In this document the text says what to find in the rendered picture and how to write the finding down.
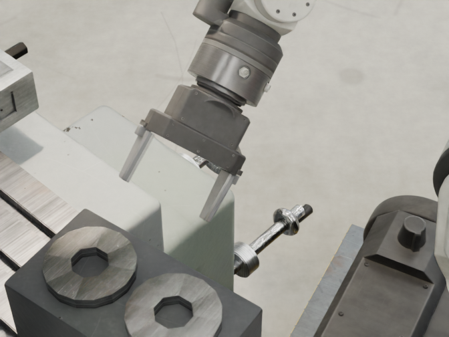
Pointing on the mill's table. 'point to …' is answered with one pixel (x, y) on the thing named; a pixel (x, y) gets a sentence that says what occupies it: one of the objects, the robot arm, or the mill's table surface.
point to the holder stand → (120, 290)
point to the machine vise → (15, 91)
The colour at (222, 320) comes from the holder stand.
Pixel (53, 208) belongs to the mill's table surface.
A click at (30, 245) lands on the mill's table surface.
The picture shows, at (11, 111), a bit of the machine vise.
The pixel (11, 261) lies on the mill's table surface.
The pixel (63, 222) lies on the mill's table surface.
